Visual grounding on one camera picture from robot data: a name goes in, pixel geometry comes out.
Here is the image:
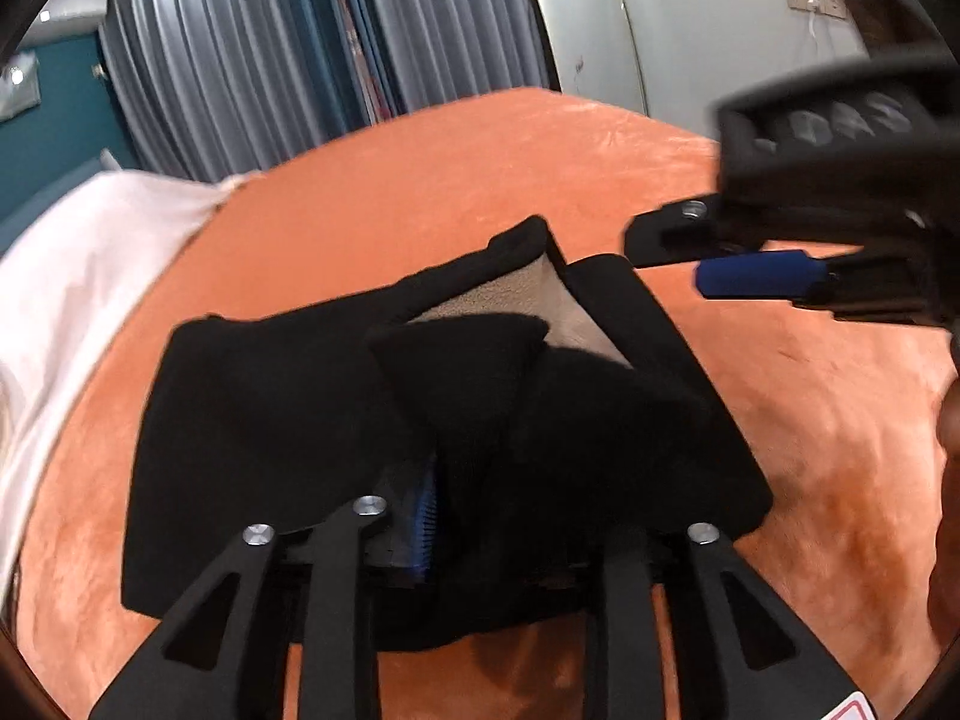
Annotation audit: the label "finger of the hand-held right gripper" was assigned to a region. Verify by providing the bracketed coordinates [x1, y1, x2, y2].
[694, 249, 960, 323]
[624, 195, 758, 267]

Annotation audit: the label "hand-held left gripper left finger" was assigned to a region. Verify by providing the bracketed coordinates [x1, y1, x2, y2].
[88, 457, 440, 720]

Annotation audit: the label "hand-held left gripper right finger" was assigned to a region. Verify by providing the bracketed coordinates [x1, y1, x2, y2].
[585, 521, 875, 720]

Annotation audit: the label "black pants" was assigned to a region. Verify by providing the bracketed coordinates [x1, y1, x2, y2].
[120, 214, 773, 653]

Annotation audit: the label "standing mirror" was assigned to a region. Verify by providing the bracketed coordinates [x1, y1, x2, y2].
[534, 0, 650, 119]

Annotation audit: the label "orange plush blanket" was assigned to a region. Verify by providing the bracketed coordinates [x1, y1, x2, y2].
[11, 86, 960, 720]

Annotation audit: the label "grey curtain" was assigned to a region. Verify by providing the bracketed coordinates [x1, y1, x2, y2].
[352, 0, 560, 117]
[101, 0, 376, 181]

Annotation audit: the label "blue curtain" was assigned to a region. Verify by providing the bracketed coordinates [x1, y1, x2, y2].
[341, 0, 421, 125]

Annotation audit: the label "white blanket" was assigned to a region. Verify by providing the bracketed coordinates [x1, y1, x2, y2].
[0, 169, 260, 541]

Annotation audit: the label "white air conditioner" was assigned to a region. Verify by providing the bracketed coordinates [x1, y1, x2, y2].
[41, 0, 110, 21]

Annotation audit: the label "wall poster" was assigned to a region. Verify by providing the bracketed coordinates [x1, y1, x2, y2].
[0, 52, 42, 121]

